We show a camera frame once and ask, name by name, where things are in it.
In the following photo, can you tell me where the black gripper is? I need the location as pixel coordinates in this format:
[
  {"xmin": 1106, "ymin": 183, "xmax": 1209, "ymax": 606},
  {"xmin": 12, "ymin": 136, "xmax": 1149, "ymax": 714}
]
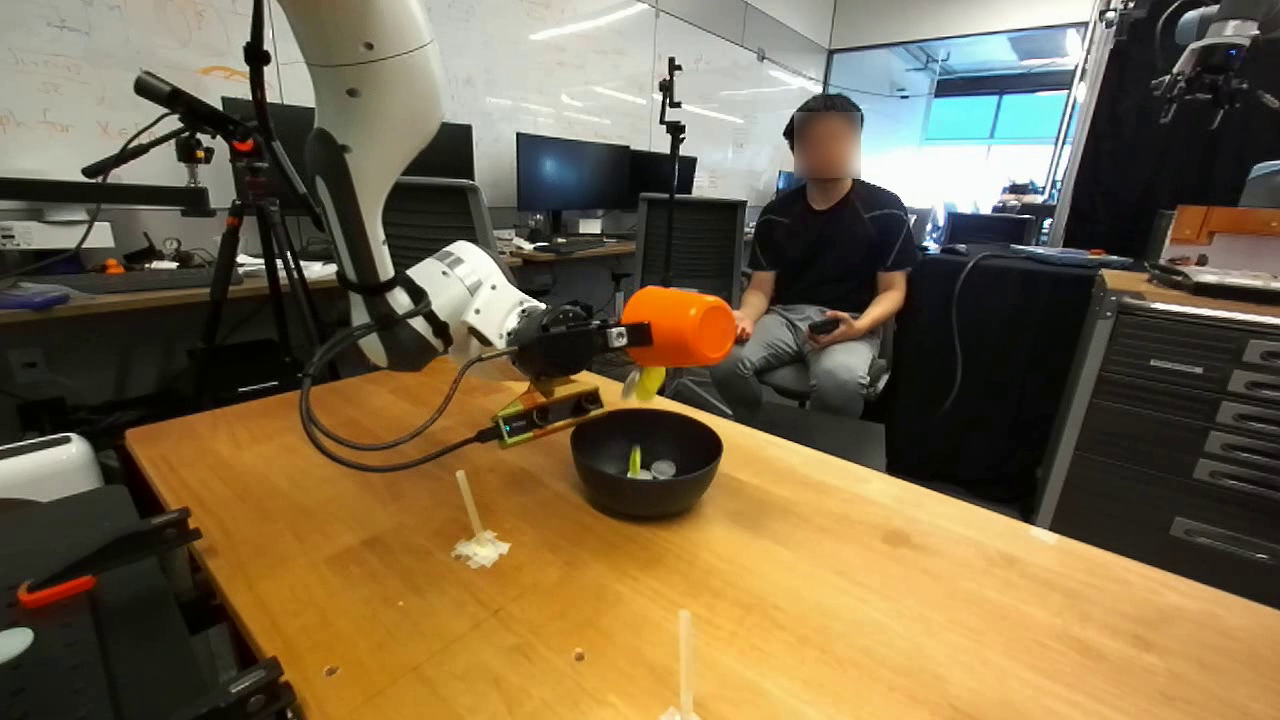
[{"xmin": 512, "ymin": 301, "xmax": 655, "ymax": 390}]

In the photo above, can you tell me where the orange plastic cup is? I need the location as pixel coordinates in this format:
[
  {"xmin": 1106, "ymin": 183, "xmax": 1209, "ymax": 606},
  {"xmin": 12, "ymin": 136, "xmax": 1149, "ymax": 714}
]
[{"xmin": 617, "ymin": 278, "xmax": 739, "ymax": 373}]

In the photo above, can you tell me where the black bowl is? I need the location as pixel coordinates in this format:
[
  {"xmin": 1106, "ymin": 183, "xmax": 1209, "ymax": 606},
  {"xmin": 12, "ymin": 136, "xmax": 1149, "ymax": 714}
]
[{"xmin": 570, "ymin": 402, "xmax": 727, "ymax": 523}]

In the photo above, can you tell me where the small black monitor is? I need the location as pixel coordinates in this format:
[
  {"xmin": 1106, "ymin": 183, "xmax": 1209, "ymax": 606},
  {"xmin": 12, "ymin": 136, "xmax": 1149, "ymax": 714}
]
[{"xmin": 630, "ymin": 146, "xmax": 701, "ymax": 204}]

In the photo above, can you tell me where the thin black stand pole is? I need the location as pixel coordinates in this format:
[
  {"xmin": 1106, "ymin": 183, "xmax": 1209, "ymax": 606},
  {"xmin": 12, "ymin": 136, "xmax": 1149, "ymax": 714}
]
[{"xmin": 647, "ymin": 52, "xmax": 691, "ymax": 297}]

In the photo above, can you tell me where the person in black shirt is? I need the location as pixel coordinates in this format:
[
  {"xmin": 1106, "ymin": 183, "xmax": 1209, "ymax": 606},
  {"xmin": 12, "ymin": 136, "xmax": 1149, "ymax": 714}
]
[{"xmin": 706, "ymin": 90, "xmax": 923, "ymax": 417}]

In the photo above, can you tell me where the wide black monitor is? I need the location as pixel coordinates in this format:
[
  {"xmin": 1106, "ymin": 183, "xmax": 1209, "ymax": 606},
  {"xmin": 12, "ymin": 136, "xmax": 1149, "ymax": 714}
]
[{"xmin": 221, "ymin": 94, "xmax": 479, "ymax": 221}]

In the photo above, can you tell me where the black draped cabinet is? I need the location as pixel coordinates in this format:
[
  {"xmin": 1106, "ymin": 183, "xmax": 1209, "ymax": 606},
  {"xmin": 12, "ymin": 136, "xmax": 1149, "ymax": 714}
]
[{"xmin": 887, "ymin": 244, "xmax": 1106, "ymax": 496}]

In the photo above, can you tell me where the long wooden desk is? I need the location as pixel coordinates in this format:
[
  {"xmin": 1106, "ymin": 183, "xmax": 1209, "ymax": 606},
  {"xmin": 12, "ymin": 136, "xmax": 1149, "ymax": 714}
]
[{"xmin": 0, "ymin": 236, "xmax": 644, "ymax": 332}]

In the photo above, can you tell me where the black curtain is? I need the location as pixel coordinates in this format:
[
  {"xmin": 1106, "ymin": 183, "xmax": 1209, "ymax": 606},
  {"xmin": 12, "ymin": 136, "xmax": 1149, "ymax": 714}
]
[{"xmin": 1063, "ymin": 0, "xmax": 1280, "ymax": 264}]

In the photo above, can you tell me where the grey drawer cabinet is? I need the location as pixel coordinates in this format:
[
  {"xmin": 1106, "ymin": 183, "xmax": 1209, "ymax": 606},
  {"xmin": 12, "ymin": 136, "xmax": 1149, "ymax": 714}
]
[{"xmin": 1035, "ymin": 264, "xmax": 1280, "ymax": 593}]

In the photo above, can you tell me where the white plastic box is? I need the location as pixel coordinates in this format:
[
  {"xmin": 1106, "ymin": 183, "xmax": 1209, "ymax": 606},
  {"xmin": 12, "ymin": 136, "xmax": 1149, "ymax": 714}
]
[{"xmin": 0, "ymin": 427, "xmax": 110, "ymax": 509}]

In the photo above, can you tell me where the orange cardboard box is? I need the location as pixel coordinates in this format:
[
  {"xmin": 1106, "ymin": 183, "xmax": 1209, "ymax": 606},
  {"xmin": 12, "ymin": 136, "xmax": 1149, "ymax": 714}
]
[{"xmin": 1158, "ymin": 198, "xmax": 1280, "ymax": 301}]

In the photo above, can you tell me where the yellow green wrist camera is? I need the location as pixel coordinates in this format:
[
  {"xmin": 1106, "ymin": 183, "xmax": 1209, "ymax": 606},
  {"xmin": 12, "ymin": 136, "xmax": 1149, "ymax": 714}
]
[{"xmin": 494, "ymin": 384, "xmax": 612, "ymax": 453}]

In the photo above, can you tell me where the black camera tripod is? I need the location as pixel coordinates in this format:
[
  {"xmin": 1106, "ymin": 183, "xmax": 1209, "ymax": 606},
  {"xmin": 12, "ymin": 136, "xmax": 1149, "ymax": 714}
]
[{"xmin": 76, "ymin": 67, "xmax": 337, "ymax": 390}]

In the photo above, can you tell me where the orange clamp handle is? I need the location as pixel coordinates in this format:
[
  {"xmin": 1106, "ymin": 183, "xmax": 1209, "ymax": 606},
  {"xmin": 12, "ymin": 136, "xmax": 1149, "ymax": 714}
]
[{"xmin": 12, "ymin": 572, "xmax": 104, "ymax": 617}]

